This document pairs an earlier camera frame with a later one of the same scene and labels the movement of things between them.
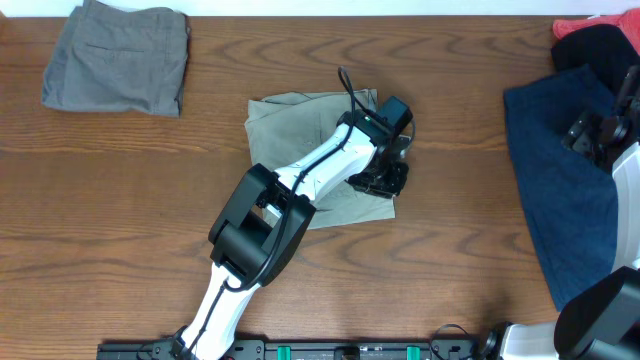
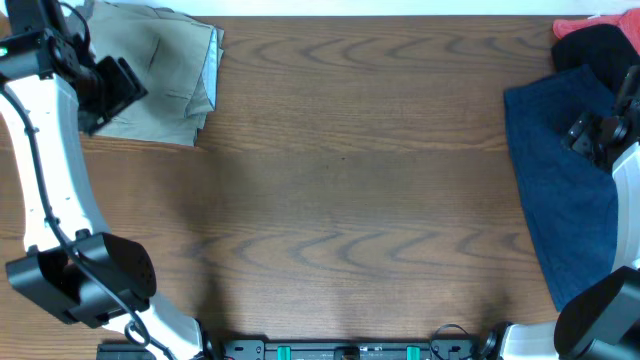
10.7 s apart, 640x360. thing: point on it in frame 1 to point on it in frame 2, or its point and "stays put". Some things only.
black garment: (605, 48) stays put
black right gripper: (584, 135) stays put
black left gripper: (402, 175) to (130, 92)
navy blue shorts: (568, 196) stays put
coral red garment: (628, 22) stays put
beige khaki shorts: (284, 126) to (175, 57)
